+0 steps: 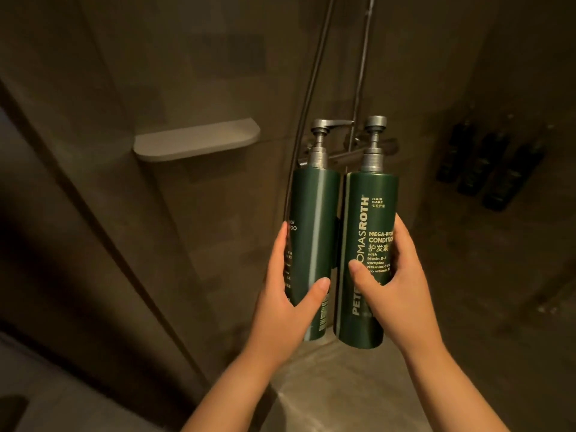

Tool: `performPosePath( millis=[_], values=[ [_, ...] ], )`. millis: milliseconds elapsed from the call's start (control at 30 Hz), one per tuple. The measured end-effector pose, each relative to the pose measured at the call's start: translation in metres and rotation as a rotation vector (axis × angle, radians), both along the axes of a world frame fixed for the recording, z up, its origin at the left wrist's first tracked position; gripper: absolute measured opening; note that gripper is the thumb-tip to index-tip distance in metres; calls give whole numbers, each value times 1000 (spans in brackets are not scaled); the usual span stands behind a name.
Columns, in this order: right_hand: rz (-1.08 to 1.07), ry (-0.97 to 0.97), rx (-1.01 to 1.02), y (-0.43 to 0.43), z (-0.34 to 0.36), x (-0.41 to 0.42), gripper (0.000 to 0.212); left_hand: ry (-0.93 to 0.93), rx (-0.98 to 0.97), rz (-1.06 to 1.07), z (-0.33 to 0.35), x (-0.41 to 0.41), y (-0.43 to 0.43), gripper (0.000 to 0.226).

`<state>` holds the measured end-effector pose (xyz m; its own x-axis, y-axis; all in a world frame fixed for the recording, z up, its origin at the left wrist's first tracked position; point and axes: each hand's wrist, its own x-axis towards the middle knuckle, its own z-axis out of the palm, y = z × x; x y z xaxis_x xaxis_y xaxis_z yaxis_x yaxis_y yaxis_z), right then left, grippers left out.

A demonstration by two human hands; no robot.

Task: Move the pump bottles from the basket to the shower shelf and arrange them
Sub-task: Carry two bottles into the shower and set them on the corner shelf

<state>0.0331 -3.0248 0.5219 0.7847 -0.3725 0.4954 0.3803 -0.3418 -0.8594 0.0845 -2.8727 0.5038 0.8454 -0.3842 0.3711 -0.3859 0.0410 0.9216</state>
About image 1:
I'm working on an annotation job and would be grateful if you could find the person's right hand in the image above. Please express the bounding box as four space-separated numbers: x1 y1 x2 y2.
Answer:
349 214 444 358

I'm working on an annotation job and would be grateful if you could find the person's left hand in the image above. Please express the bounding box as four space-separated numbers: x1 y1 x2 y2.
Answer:
242 221 332 370

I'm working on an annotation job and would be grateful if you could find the green pump bottle large print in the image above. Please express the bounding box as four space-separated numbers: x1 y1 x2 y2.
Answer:
335 115 400 350

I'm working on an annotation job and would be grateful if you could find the green pump bottle small print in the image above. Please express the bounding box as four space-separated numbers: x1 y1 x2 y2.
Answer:
283 119 355 342

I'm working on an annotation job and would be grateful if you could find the person's right forearm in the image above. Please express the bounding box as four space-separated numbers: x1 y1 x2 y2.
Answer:
400 338 510 432

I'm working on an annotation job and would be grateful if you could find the person's left forearm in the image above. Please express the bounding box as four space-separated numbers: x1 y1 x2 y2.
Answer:
181 348 291 432

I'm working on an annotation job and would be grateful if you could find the dark wall bottle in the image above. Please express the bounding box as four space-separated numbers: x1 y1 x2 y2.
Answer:
457 129 511 197
436 120 474 185
481 138 547 213

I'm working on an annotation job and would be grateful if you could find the beige corner wall shelf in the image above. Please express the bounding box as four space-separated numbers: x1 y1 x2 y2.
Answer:
133 118 262 163

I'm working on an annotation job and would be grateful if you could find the metal shower hose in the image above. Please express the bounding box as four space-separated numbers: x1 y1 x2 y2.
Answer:
283 0 337 221

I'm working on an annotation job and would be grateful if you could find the metal shower rail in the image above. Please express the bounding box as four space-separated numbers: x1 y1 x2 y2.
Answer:
350 0 377 135

